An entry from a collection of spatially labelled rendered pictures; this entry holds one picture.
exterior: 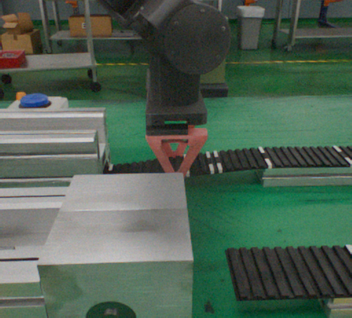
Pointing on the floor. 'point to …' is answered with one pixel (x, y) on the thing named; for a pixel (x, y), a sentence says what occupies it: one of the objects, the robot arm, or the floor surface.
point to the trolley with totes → (44, 61)
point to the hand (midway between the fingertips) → (174, 165)
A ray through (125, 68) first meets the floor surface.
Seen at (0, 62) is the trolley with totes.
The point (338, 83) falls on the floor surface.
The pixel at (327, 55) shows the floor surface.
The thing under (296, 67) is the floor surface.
